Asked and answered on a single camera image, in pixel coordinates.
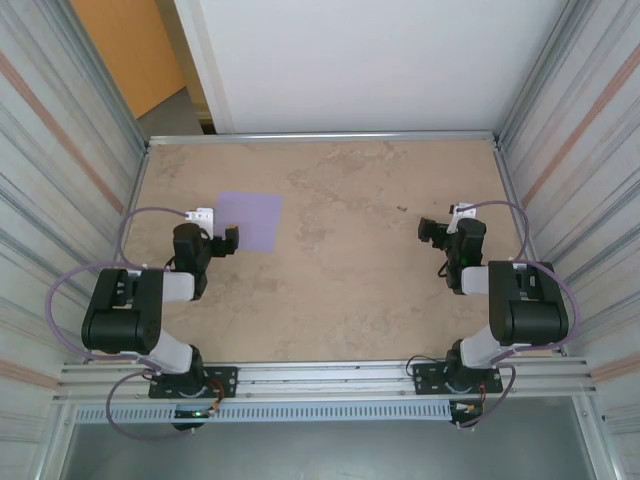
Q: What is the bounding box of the aluminium side frame bar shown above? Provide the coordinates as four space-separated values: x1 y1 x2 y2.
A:
84 142 151 364
492 139 566 356

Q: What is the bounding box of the white door frame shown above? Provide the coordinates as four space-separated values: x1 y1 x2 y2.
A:
172 0 236 135

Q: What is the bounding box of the purple cloth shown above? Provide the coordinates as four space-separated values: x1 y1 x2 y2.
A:
212 191 284 253

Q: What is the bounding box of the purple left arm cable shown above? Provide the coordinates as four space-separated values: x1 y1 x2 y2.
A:
44 204 196 442

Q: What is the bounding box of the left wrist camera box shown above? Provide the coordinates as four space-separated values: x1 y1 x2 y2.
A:
184 206 217 240

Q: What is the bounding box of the aluminium cross frame bar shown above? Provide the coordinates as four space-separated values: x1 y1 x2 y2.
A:
147 130 501 146

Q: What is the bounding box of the grey slotted cable duct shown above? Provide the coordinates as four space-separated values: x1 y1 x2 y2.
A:
74 399 454 424

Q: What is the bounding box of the grey metal shelf sheet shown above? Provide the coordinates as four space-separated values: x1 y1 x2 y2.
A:
59 422 596 480

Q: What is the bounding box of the long aluminium mounting rail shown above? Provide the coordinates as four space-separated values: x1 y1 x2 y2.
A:
58 355 599 401

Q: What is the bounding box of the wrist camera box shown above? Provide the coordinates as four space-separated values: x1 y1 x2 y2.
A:
184 206 217 240
447 201 481 234

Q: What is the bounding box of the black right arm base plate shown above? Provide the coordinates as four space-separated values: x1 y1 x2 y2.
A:
412 360 503 396

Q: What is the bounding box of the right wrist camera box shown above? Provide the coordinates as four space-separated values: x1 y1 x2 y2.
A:
447 201 481 234

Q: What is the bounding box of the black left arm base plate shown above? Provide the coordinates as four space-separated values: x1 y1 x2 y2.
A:
148 366 239 400

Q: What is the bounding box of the orange wooden door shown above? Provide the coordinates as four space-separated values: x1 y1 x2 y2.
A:
69 0 189 121

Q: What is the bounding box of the corrugated metal side panel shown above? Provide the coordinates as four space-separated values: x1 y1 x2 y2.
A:
0 0 151 480
492 0 640 480

